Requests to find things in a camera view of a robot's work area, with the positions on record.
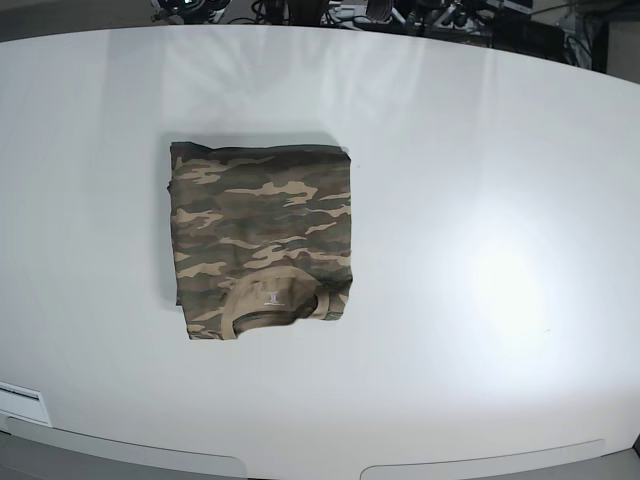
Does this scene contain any black power strip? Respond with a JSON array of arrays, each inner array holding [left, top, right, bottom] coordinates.
[[346, 7, 489, 36]]

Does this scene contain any dark equipment clutter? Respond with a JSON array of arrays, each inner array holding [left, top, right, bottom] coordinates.
[[151, 0, 403, 27]]

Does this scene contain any white label plate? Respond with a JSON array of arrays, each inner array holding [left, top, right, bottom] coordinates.
[[0, 382, 52, 427]]

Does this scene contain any camouflage T-shirt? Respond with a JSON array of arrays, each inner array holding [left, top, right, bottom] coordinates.
[[168, 142, 353, 340]]

